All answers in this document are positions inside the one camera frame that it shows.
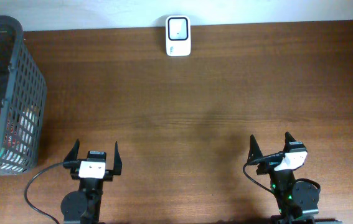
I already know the white barcode scanner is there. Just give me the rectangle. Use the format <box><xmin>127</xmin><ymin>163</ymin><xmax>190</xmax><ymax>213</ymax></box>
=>
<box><xmin>165</xmin><ymin>15</ymin><xmax>191</xmax><ymax>57</ymax></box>

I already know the grey plastic mesh basket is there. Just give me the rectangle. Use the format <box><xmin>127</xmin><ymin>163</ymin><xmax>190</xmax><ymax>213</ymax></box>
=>
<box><xmin>0</xmin><ymin>16</ymin><xmax>47</xmax><ymax>175</ymax></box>

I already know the white patterned packet in basket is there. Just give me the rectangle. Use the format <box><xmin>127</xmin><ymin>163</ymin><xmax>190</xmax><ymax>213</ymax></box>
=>
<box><xmin>0</xmin><ymin>105</ymin><xmax>39</xmax><ymax>172</ymax></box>

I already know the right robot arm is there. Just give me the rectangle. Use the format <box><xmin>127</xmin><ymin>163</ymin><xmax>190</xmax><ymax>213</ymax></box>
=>
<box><xmin>242</xmin><ymin>132</ymin><xmax>321</xmax><ymax>223</ymax></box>

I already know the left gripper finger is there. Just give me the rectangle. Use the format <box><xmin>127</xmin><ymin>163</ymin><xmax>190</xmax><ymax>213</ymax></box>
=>
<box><xmin>113</xmin><ymin>141</ymin><xmax>123</xmax><ymax>175</ymax></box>
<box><xmin>63</xmin><ymin>139</ymin><xmax>80</xmax><ymax>169</ymax></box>

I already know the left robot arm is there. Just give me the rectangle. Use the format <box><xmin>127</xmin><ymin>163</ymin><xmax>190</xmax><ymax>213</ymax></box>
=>
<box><xmin>60</xmin><ymin>140</ymin><xmax>123</xmax><ymax>223</ymax></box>

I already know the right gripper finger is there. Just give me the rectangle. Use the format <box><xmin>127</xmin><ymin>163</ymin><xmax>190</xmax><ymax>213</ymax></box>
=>
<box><xmin>247</xmin><ymin>134</ymin><xmax>263</xmax><ymax>165</ymax></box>
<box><xmin>283</xmin><ymin>131</ymin><xmax>296</xmax><ymax>152</ymax></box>

